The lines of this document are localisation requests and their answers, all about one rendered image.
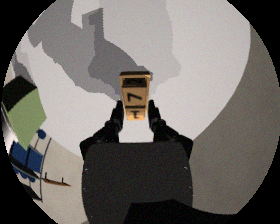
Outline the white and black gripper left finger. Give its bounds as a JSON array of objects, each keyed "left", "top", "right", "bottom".
[{"left": 79, "top": 100, "right": 124, "bottom": 160}]

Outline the shallow wooden tray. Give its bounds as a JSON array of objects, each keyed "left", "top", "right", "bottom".
[{"left": 119, "top": 71, "right": 150, "bottom": 113}]

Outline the brown wooden number cube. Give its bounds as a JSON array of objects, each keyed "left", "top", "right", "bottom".
[
  {"left": 122, "top": 78, "right": 147, "bottom": 106},
  {"left": 125, "top": 105, "right": 146, "bottom": 121}
]

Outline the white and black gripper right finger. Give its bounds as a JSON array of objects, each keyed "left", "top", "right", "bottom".
[{"left": 148, "top": 100, "right": 193, "bottom": 160}]

